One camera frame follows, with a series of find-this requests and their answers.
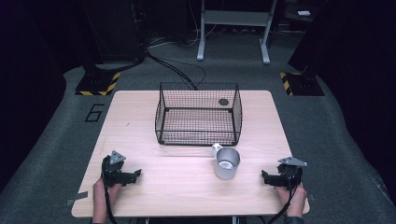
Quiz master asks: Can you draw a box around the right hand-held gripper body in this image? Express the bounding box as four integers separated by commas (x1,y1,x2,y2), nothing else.
276,156,308,189

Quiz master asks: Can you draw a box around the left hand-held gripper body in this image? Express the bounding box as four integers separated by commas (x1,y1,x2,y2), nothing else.
101,150,132,188

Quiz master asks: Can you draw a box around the person's right hand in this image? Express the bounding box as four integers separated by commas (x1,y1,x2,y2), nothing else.
275,183,308,218

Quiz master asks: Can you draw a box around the person's left hand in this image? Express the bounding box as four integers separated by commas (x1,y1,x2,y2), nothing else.
92,176,122,210

